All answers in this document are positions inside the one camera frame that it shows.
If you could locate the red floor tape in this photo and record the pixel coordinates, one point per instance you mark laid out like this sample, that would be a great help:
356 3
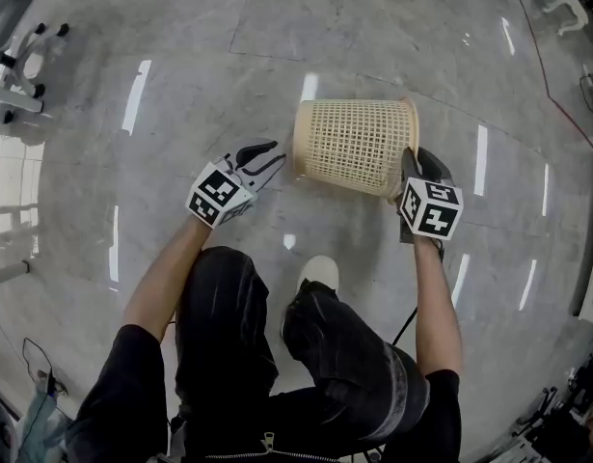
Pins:
549 97

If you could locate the white stool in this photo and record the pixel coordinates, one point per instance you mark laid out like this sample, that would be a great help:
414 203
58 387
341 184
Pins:
566 2

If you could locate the beige plastic waste basket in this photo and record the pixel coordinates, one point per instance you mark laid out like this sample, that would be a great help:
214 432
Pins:
354 147

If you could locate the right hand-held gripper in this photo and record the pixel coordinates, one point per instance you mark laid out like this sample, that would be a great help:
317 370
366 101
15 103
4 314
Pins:
433 212

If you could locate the cluttered white shelf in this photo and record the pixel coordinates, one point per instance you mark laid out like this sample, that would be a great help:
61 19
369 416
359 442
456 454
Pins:
518 454

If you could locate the person's black trousers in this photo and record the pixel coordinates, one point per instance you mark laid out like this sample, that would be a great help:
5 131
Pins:
228 331

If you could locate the person's white right shoe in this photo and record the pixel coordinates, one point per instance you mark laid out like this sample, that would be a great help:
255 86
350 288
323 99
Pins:
319 270

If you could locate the person's black jacket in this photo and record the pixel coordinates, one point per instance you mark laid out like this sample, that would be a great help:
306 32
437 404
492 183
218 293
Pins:
117 393

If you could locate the black office chair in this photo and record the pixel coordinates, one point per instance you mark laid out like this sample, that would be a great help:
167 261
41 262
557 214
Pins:
561 432

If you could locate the white power strip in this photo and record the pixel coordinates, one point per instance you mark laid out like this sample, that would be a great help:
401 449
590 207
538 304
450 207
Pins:
586 69

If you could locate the person's left forearm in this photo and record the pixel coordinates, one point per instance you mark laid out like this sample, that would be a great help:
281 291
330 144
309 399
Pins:
161 278

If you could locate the person's right forearm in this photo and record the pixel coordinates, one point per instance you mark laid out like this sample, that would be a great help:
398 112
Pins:
436 307

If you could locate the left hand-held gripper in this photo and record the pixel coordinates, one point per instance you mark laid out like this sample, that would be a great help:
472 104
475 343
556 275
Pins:
219 193

